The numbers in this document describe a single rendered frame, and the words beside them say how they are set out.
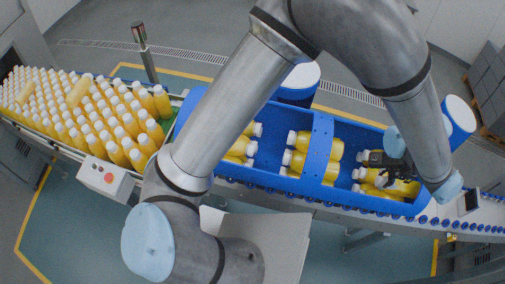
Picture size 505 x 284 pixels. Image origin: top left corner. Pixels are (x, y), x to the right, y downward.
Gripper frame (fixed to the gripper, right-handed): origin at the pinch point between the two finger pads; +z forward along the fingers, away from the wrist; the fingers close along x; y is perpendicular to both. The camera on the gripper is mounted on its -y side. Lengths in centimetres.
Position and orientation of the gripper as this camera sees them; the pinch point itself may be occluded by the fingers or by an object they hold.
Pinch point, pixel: (378, 181)
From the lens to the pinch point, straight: 89.3
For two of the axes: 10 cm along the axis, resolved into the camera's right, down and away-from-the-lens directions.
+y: 9.7, 2.4, -1.1
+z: -0.3, 5.3, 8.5
